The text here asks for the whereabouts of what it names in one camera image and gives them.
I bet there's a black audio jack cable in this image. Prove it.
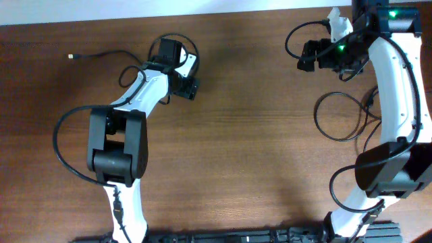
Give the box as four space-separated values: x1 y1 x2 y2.
313 84 383 153

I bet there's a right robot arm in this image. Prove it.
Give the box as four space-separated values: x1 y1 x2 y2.
288 1 431 242

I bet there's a black usb cable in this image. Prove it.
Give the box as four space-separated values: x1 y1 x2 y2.
67 32 200 78

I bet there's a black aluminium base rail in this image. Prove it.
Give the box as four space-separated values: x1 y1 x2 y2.
70 221 403 243

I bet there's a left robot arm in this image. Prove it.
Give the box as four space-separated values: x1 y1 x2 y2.
87 33 200 242

